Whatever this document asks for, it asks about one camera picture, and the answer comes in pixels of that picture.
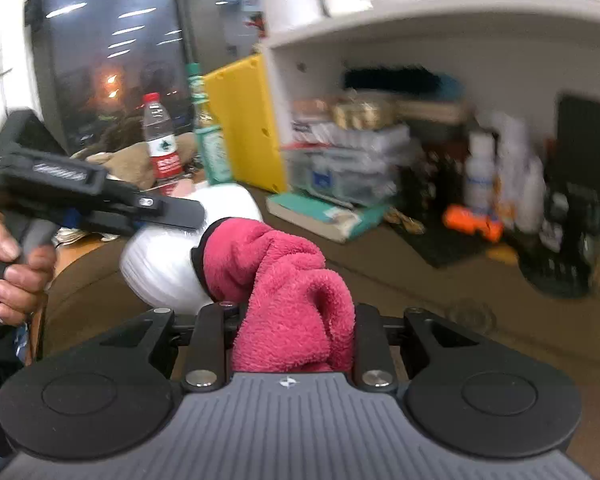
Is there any orange tool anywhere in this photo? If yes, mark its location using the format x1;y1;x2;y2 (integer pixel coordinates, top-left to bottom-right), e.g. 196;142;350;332
442;205;505;243

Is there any teal book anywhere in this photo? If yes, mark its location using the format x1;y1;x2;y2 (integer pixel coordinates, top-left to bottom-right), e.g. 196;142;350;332
266;191;403;245

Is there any clear plastic storage box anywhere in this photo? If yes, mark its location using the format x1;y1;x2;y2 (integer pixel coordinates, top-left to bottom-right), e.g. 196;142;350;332
282;97;413;206

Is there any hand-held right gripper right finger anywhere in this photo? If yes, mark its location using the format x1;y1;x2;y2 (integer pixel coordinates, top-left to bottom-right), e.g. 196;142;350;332
352;304;481;393

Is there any white bottle with blue label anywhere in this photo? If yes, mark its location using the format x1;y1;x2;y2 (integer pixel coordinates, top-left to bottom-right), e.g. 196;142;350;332
462;130;498;213

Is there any gold round tin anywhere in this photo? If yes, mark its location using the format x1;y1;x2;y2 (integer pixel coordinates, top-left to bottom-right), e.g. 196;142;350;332
332;95;396;128

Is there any white bowl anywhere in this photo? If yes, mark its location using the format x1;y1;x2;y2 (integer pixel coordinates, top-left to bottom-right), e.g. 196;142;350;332
120;185;266;311

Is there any green label glass bottle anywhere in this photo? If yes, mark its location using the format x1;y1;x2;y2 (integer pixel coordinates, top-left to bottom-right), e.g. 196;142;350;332
186;62;235;186

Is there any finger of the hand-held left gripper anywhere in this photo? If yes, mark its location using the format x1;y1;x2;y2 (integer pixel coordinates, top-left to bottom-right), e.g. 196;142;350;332
102;180;207;232
62;207;142;237

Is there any person's left hand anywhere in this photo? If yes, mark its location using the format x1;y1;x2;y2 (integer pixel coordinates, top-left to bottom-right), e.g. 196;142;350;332
0;215;58;328

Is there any red label water bottle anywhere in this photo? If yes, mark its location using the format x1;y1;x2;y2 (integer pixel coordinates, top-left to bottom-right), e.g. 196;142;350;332
141;92;186;196

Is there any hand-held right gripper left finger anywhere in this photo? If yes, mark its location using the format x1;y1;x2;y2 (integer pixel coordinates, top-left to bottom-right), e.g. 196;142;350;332
100;301;246;393

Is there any small white bottle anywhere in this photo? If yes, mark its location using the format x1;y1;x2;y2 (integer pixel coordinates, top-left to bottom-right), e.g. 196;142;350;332
517;157;548;233

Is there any brown cloth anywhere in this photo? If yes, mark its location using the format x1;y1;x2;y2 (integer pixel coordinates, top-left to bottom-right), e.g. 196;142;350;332
70;115;201;191

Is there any red fleece cloth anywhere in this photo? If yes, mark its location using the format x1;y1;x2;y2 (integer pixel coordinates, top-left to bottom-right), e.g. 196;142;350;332
190;217;357;376

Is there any yellow plastic box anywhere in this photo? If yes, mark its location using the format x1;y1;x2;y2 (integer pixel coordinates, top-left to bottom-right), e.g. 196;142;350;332
202;54;287;193

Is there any white jar with orange lid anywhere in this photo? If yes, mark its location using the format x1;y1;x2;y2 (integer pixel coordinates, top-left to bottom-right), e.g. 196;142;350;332
260;0;326;33

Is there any white shelf unit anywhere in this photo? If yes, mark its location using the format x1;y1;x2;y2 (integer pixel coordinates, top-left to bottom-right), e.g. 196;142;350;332
260;0;600;196

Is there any dark tube rack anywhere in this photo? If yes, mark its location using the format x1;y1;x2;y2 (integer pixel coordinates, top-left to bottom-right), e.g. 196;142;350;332
410;142;468;221

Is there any tall white bottle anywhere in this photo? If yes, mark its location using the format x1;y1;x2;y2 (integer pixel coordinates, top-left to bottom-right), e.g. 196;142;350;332
495;112;531;221

